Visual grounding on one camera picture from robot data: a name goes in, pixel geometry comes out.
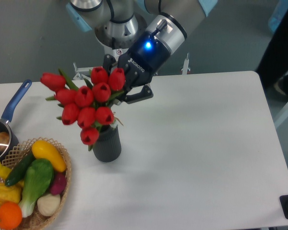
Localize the orange fruit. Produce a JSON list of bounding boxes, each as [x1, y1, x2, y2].
[[0, 202, 23, 230]]

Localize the dark grey ribbed vase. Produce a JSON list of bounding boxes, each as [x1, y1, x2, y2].
[[93, 126, 121, 162]]

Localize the woven wicker basket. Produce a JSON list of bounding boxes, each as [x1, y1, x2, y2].
[[0, 137, 72, 230]]

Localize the blue plastic bag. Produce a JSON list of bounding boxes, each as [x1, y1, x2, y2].
[[268, 0, 288, 34]]

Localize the green bok choy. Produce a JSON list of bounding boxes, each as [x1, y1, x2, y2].
[[19, 159, 54, 218]]

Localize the red tulip bouquet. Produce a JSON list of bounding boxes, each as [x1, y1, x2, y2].
[[40, 67, 126, 150]]

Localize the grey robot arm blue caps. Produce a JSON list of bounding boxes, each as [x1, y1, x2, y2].
[[66, 0, 216, 105]]

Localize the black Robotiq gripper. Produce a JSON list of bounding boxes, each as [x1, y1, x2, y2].
[[102, 32, 170, 105]]

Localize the white garlic bulb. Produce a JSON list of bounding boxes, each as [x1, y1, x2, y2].
[[37, 194, 60, 217]]

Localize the blue handled saucepan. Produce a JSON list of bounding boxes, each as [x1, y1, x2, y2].
[[0, 80, 32, 161]]

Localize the yellow bell pepper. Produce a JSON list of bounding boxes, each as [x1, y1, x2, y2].
[[0, 183, 22, 206]]

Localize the dark green cucumber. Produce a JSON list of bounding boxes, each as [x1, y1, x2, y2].
[[5, 152, 35, 186]]

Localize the yellow banana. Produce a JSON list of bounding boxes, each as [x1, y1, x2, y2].
[[0, 162, 12, 180]]

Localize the purple red vegetable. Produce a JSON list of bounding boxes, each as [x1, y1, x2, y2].
[[49, 172, 67, 195]]

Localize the yellow squash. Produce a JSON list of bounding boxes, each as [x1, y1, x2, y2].
[[32, 140, 67, 173]]

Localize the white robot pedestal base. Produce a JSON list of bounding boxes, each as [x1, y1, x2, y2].
[[72, 14, 192, 81]]

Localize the person in black trousers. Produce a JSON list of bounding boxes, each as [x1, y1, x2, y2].
[[255, 10, 288, 97]]

